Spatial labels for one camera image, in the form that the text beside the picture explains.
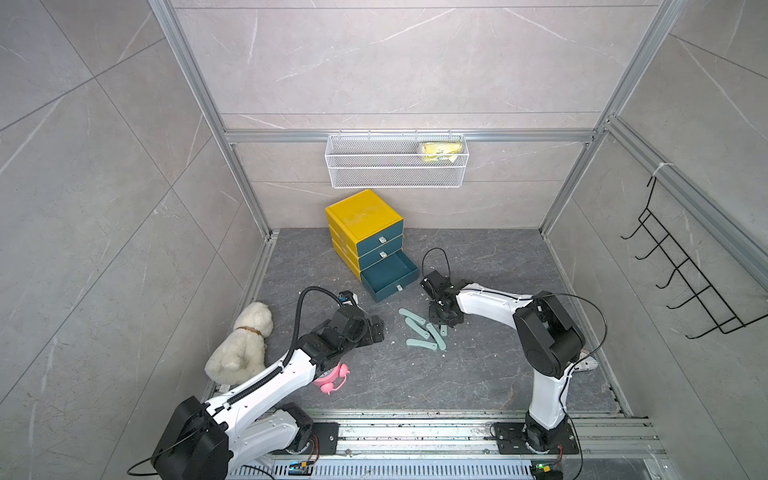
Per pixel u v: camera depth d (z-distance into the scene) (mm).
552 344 497
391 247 962
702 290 626
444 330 921
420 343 903
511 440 725
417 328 927
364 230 906
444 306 709
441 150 842
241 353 772
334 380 822
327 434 733
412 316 953
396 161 1007
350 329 631
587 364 826
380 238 927
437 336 906
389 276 1002
